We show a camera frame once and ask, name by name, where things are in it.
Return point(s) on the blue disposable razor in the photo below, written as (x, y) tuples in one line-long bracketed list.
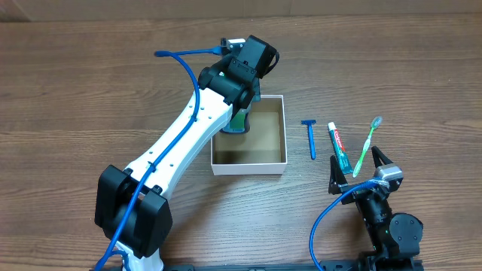
[(309, 124)]

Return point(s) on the green red toothpaste tube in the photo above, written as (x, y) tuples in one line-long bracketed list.
[(339, 149)]

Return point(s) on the white cardboard box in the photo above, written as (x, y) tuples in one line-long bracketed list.
[(260, 151)]

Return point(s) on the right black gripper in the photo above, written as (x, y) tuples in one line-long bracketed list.
[(358, 190)]

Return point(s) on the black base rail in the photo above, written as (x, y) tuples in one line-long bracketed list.
[(263, 267)]

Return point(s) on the green clear toothbrush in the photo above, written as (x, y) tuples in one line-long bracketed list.
[(376, 122)]

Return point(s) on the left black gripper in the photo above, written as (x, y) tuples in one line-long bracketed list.
[(252, 95)]

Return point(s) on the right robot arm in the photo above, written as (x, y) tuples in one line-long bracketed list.
[(395, 237)]

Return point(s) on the clear soap pump bottle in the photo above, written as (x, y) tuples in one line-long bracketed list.
[(239, 124)]

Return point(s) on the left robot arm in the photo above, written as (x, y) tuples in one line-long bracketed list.
[(132, 204)]

